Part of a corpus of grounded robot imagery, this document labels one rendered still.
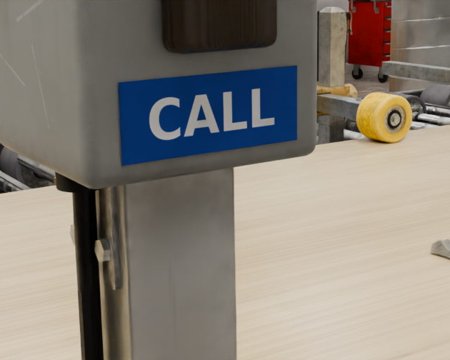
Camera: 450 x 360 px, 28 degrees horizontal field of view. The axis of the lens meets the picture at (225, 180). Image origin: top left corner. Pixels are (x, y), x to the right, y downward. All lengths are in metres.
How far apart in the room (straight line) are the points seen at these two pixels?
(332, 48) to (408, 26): 3.04
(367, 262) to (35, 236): 0.38
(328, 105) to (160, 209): 1.39
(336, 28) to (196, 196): 1.43
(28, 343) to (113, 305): 0.51
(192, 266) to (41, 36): 0.08
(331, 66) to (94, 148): 1.47
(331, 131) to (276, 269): 0.82
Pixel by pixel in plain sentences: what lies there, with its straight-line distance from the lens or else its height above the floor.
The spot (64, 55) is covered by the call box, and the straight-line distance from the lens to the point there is 0.22.
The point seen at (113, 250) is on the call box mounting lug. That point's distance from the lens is 0.25.
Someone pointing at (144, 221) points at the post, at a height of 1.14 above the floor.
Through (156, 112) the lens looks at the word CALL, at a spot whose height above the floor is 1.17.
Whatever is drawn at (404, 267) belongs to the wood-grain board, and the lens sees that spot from 0.92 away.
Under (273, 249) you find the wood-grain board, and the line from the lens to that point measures 0.97.
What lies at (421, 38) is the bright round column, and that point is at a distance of 4.68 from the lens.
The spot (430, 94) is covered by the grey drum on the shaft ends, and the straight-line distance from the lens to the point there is 2.54.
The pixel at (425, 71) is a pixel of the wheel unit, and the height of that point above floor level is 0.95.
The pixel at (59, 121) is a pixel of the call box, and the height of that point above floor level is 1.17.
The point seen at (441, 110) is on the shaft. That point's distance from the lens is 2.42.
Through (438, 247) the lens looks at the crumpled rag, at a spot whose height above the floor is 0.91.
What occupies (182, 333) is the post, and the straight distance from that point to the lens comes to 0.26.
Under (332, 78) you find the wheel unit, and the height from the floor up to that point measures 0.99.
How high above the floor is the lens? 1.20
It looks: 14 degrees down
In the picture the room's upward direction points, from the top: 1 degrees counter-clockwise
